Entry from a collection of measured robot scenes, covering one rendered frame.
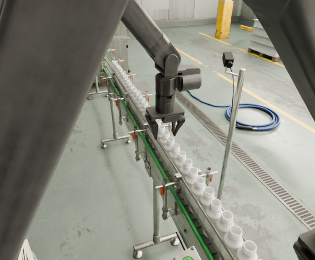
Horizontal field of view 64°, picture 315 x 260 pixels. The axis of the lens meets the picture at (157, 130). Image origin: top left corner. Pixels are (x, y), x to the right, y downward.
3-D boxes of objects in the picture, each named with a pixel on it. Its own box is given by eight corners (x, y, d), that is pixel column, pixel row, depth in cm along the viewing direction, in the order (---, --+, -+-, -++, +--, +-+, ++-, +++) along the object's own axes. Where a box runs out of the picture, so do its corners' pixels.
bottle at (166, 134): (157, 159, 132) (157, 133, 123) (163, 153, 136) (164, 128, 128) (167, 163, 129) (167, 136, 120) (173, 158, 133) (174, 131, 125)
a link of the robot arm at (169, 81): (152, 69, 69) (159, 77, 65) (175, 67, 71) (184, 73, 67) (152, 93, 73) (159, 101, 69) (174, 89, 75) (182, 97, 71)
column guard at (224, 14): (230, 38, 831) (235, 1, 772) (219, 39, 819) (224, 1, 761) (223, 35, 862) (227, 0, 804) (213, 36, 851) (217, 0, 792)
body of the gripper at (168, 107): (145, 112, 76) (144, 90, 72) (176, 107, 79) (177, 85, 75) (152, 123, 71) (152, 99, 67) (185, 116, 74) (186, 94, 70)
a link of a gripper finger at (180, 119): (155, 132, 82) (155, 107, 77) (175, 128, 84) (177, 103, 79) (163, 144, 76) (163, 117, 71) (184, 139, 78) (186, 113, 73)
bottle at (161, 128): (160, 147, 141) (160, 122, 132) (168, 151, 138) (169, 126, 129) (153, 152, 137) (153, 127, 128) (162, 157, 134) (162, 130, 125)
